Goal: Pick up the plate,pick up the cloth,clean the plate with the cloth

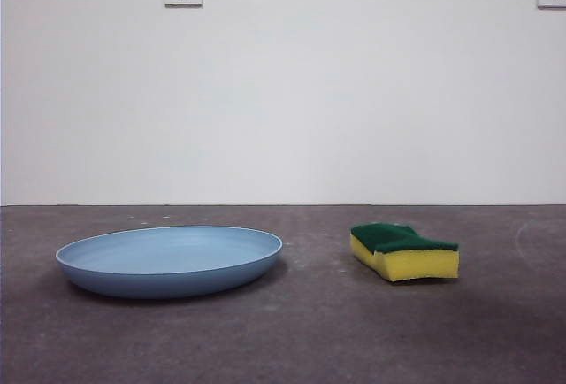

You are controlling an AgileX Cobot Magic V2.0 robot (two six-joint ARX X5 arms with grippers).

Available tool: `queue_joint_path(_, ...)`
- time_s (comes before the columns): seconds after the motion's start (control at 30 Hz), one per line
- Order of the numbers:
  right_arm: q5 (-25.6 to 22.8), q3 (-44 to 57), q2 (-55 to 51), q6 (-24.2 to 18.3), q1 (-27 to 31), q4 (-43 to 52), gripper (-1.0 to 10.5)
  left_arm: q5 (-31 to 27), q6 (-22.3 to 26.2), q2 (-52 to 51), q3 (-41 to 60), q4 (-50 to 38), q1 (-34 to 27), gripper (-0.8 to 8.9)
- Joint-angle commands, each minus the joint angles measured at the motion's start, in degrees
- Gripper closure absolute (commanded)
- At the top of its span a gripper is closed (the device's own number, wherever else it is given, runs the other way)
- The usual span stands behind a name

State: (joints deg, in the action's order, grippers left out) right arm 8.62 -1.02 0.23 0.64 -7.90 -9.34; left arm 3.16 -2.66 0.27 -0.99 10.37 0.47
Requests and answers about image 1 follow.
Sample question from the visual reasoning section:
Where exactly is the light blue round plate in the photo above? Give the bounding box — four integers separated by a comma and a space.
55, 224, 284, 300

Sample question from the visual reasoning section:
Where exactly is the yellow sponge with green scourer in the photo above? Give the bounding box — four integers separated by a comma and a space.
349, 222, 460, 284

